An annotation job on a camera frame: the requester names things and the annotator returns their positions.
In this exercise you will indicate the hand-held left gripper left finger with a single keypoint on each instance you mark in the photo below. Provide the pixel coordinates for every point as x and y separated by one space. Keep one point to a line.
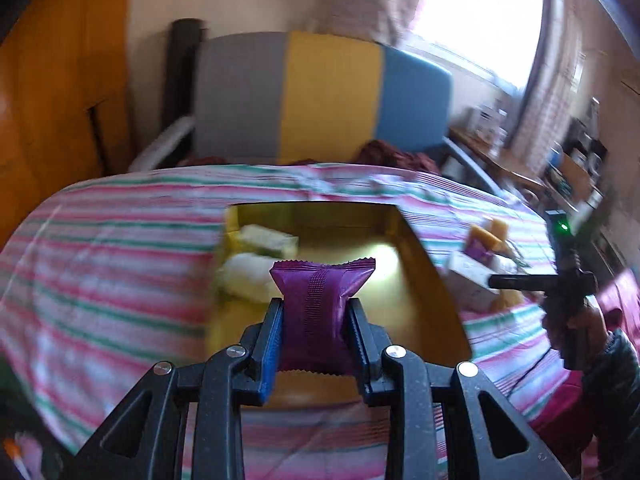
270 355

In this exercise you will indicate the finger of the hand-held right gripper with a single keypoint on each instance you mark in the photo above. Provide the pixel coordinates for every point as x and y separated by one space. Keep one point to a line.
520 281

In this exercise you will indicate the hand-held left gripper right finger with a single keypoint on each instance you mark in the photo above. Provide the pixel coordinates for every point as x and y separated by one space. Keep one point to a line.
356 345

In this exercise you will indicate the white medicine box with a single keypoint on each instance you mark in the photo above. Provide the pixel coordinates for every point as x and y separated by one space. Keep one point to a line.
470 282

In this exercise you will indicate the purple snack packet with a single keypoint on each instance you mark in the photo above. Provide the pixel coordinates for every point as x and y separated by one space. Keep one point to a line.
315 310
479 251

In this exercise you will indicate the gold metal tin tray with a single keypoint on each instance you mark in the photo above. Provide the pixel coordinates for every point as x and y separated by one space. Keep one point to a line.
400 310

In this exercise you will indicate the person's right forearm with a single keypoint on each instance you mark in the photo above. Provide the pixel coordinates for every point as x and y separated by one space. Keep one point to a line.
615 385

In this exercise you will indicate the person's right hand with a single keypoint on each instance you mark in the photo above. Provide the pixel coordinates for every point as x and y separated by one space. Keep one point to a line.
595 325

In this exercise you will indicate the red blanket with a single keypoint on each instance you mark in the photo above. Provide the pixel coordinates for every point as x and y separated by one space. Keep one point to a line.
622 300

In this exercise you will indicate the white rolled cloth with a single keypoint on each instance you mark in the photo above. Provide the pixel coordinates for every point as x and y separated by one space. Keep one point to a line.
245 277

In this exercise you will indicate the cluttered shelf unit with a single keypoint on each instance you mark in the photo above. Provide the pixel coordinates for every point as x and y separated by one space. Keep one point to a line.
577 160

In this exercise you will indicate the green carton box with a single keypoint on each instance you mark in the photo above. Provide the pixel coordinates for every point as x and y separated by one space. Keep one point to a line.
265 241

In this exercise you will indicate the wooden desk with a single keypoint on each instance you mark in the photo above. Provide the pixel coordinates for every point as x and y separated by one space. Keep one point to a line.
495 160

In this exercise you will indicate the white printed box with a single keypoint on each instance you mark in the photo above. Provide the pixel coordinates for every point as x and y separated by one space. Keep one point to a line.
487 122

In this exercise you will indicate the dark red cloth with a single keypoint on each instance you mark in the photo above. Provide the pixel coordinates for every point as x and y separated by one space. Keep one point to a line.
395 155

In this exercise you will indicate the striped tablecloth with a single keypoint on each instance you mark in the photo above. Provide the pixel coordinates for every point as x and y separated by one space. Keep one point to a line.
100 270

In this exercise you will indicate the pink checked curtain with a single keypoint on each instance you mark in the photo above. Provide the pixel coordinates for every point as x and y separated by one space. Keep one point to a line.
547 60

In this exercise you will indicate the grey yellow blue chair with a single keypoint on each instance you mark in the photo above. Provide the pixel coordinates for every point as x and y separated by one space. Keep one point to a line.
325 100

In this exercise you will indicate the pink cloth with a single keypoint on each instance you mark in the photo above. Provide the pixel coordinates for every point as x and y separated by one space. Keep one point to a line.
22 455

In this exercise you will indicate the bright window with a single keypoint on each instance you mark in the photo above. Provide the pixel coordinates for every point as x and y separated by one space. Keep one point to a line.
480 15

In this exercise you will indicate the black rolled mat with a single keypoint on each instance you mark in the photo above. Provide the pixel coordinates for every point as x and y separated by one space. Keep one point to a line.
182 70

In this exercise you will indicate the pink patterned curtain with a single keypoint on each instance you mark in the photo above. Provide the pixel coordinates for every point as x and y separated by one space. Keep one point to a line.
370 0

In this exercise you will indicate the wooden wardrobe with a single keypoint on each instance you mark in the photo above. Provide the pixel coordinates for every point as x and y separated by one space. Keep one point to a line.
50 85

